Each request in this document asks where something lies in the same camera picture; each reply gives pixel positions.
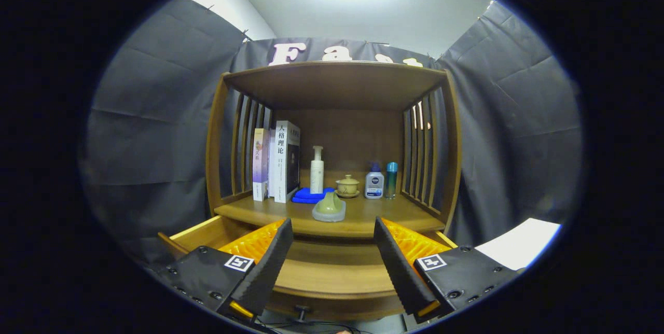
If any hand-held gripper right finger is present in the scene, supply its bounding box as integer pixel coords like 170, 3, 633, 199
373, 216, 524, 324

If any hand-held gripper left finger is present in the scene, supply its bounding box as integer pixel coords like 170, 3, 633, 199
156, 218, 294, 324

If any brown wooden drawer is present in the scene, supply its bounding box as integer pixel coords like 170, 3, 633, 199
158, 215, 460, 322

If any green item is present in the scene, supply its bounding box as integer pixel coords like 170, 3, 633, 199
312, 191, 347, 222

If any brown wooden countertop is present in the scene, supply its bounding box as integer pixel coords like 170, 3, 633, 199
214, 194, 446, 239

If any brown wooden cabinet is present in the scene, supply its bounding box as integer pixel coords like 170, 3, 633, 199
205, 61, 462, 324

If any blue folded cloth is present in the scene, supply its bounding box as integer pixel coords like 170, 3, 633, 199
292, 187, 335, 204

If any teal bottle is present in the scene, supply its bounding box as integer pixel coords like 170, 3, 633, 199
385, 162, 399, 200

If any white blue-capped lotion bottle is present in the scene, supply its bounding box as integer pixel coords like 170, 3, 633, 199
364, 163, 385, 200

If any yellow lidded teacup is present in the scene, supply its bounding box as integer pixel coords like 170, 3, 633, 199
335, 174, 361, 199

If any white pump bottle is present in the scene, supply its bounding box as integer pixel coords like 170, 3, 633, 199
310, 146, 325, 194

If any purple book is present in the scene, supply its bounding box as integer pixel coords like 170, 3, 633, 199
252, 128, 270, 202

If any thick white book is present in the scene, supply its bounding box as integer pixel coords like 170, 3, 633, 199
269, 120, 301, 204

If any white sheet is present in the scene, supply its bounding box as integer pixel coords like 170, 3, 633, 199
475, 218, 562, 271

